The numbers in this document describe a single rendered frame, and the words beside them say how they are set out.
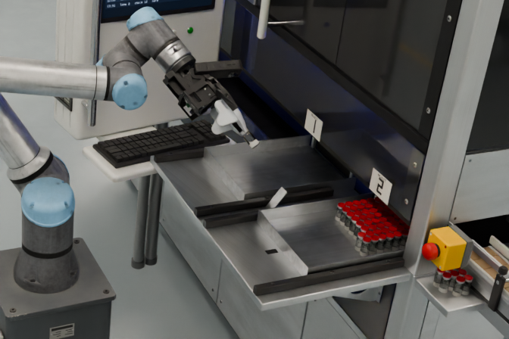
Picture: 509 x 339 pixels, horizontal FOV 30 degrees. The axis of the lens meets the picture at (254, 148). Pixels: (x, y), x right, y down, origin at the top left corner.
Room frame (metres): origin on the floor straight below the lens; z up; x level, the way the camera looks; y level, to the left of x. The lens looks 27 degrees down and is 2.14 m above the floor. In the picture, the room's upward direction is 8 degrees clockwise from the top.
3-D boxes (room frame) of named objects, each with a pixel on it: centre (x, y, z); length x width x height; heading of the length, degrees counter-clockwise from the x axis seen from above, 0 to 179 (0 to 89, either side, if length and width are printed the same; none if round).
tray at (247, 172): (2.31, -0.07, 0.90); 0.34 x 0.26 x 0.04; 120
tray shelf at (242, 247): (2.12, -0.10, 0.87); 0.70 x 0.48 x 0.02; 30
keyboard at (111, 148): (2.52, 0.27, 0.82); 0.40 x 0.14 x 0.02; 130
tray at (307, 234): (2.01, -0.24, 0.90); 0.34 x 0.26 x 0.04; 120
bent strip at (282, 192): (2.08, -0.03, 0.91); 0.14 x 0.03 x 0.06; 119
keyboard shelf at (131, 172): (2.54, 0.29, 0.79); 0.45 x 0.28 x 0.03; 130
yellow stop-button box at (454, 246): (1.85, -0.47, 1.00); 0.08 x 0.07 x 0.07; 120
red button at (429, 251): (1.83, -0.43, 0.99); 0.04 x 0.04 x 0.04; 30
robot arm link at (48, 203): (1.83, 0.45, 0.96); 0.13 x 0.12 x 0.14; 17
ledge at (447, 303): (1.86, -0.51, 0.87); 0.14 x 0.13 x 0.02; 120
